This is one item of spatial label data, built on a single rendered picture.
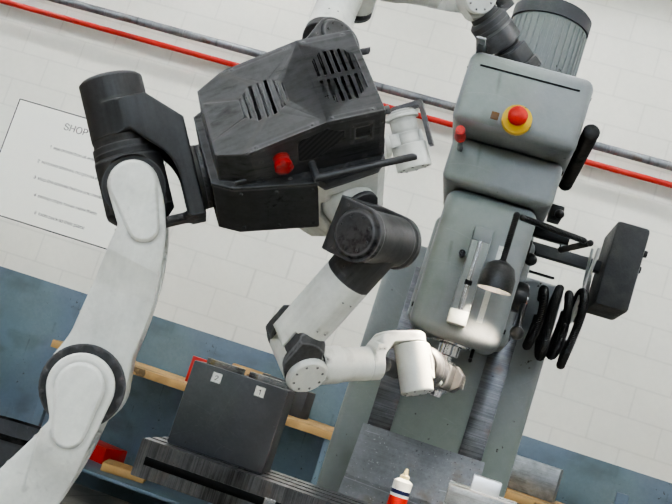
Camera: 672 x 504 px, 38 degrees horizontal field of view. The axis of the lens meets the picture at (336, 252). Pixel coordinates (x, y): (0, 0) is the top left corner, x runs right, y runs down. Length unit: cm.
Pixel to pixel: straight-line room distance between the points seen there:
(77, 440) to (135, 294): 26
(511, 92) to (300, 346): 71
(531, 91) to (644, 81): 482
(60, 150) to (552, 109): 542
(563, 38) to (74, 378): 146
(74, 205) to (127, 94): 525
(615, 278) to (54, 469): 136
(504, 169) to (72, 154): 527
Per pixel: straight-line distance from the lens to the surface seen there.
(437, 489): 247
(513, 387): 252
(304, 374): 174
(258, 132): 162
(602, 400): 642
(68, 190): 703
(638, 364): 646
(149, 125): 172
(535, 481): 583
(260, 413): 213
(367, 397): 252
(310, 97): 163
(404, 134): 182
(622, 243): 242
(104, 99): 175
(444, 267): 208
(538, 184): 208
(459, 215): 210
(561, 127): 202
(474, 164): 209
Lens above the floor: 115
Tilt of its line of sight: 7 degrees up
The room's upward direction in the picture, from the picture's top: 18 degrees clockwise
